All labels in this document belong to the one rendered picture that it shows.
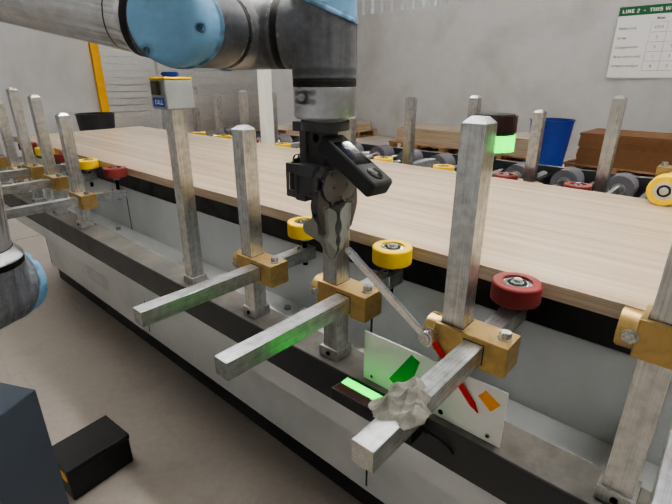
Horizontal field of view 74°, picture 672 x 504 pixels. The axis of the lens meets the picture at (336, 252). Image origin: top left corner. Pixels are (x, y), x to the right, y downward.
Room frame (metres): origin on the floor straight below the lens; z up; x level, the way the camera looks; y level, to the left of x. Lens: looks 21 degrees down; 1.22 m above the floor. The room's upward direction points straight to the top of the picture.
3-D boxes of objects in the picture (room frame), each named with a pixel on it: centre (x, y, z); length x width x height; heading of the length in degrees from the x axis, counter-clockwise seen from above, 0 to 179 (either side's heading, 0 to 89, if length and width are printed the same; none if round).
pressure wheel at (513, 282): (0.67, -0.30, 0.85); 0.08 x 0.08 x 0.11
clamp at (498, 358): (0.59, -0.21, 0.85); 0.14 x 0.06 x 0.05; 48
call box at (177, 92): (1.11, 0.38, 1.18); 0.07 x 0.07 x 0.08; 48
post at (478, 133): (0.61, -0.19, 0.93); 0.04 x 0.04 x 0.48; 48
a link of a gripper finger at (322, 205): (0.65, 0.02, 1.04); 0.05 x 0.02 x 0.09; 139
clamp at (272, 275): (0.92, 0.17, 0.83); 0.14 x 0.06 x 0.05; 48
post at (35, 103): (1.77, 1.12, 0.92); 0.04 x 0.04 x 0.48; 48
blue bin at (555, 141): (6.03, -2.79, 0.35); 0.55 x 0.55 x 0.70
